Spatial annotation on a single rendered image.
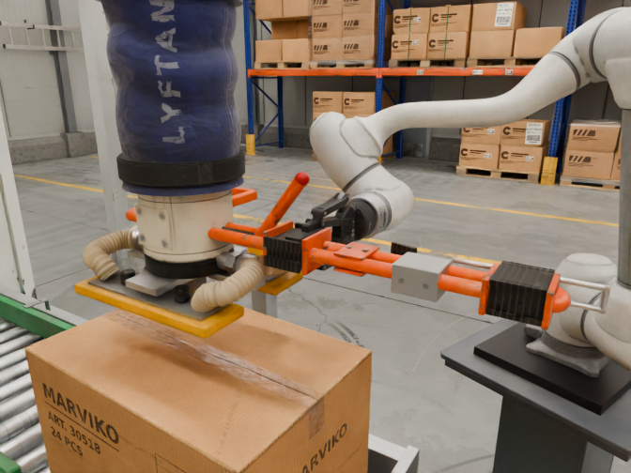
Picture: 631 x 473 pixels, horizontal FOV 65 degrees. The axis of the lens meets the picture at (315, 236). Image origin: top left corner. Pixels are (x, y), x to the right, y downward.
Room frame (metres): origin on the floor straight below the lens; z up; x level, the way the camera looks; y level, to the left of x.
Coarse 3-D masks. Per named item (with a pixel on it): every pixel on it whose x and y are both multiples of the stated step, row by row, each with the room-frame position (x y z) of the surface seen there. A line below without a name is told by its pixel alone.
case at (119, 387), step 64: (128, 320) 1.02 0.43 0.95; (256, 320) 1.02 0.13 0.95; (64, 384) 0.82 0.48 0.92; (128, 384) 0.77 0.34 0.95; (192, 384) 0.77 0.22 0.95; (256, 384) 0.77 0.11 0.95; (320, 384) 0.77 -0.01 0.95; (64, 448) 0.85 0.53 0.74; (128, 448) 0.71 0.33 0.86; (192, 448) 0.61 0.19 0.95; (256, 448) 0.61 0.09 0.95; (320, 448) 0.73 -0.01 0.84
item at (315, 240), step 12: (276, 228) 0.79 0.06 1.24; (288, 228) 0.82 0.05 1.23; (300, 228) 0.82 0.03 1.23; (324, 228) 0.80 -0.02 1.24; (264, 240) 0.75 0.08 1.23; (276, 240) 0.74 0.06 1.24; (288, 240) 0.73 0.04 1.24; (312, 240) 0.74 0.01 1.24; (324, 240) 0.77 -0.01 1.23; (264, 252) 0.76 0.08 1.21; (276, 252) 0.75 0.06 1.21; (288, 252) 0.74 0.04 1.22; (300, 252) 0.73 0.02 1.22; (264, 264) 0.75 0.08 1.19; (276, 264) 0.74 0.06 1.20; (288, 264) 0.73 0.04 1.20; (300, 264) 0.73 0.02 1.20; (312, 264) 0.74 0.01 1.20
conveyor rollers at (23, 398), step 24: (0, 336) 1.66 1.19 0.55; (24, 336) 1.65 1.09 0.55; (0, 360) 1.49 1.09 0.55; (24, 360) 1.49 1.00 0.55; (0, 384) 1.38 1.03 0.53; (24, 384) 1.37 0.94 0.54; (0, 408) 1.23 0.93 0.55; (24, 408) 1.27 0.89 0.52; (0, 432) 1.14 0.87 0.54; (24, 432) 1.13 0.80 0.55; (24, 456) 1.04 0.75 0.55
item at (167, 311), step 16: (128, 272) 0.86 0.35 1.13; (80, 288) 0.86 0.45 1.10; (96, 288) 0.85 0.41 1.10; (112, 288) 0.84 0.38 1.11; (128, 288) 0.84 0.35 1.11; (176, 288) 0.78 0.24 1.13; (112, 304) 0.81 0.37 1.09; (128, 304) 0.79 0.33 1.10; (144, 304) 0.78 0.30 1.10; (160, 304) 0.77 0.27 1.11; (176, 304) 0.77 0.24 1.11; (160, 320) 0.75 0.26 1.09; (176, 320) 0.73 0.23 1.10; (192, 320) 0.72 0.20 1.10; (208, 320) 0.72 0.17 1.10; (224, 320) 0.73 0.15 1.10; (208, 336) 0.70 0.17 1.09
